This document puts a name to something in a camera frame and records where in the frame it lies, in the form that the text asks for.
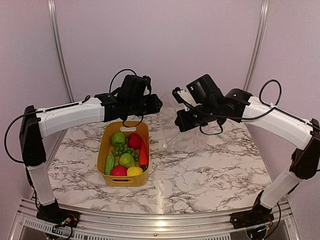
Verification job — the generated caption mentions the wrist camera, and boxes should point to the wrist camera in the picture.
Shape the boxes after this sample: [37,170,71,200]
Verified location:
[172,74,224,111]
[116,74,152,102]

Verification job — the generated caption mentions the front aluminium rail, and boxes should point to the front aluminium rail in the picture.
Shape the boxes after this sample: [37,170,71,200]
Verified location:
[7,203,301,240]

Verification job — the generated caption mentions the green toy bitter gourd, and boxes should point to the green toy bitter gourd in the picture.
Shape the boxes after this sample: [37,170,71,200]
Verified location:
[104,154,116,176]

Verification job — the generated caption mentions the aluminium frame post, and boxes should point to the aluminium frame post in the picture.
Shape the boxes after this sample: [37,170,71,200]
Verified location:
[243,0,270,92]
[47,0,74,102]

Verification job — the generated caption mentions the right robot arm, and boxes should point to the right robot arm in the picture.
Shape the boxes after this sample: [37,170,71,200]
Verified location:
[172,87,320,229]

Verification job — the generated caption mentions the right aluminium frame post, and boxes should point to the right aluminium frame post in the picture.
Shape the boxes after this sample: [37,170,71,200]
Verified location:
[243,0,270,92]

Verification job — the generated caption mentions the red toy tomato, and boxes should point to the red toy tomato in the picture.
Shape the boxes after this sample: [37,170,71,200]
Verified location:
[127,133,142,150]

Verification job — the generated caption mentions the yellow toy lemon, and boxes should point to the yellow toy lemon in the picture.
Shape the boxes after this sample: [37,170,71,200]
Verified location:
[126,166,144,177]

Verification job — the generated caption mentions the clear zip top bag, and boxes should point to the clear zip top bag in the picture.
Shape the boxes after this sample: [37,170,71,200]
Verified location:
[157,91,223,153]

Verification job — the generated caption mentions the light green toy apple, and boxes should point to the light green toy apple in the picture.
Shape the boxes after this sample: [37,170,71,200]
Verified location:
[110,131,127,147]

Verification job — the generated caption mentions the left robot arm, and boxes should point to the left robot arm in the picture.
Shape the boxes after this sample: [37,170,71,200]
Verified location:
[19,93,163,227]

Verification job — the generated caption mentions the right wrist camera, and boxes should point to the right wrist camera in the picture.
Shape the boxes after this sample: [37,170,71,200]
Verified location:
[172,74,224,111]

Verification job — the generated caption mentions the orange toy carrot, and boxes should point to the orange toy carrot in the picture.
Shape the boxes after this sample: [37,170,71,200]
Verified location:
[139,140,149,167]

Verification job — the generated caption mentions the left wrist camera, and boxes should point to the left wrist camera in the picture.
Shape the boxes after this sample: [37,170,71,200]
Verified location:
[116,74,152,102]

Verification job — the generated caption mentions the red toy apple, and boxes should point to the red toy apple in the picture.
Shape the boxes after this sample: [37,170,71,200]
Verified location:
[109,165,127,177]

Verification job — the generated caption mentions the yellow plastic basket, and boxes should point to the yellow plastic basket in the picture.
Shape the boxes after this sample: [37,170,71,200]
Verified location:
[96,121,150,187]

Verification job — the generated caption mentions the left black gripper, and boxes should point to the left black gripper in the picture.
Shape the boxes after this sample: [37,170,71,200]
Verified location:
[127,93,163,116]

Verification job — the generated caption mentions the green toy grapes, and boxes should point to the green toy grapes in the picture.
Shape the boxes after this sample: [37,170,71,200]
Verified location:
[111,144,139,162]

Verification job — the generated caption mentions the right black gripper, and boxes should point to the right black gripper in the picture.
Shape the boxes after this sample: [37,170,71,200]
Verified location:
[174,101,220,132]

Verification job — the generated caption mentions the left aluminium frame post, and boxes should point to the left aluminium frame post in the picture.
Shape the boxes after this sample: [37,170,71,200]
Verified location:
[47,0,74,102]

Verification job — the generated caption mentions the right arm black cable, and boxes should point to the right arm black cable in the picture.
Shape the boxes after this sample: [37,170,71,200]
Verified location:
[198,79,283,136]

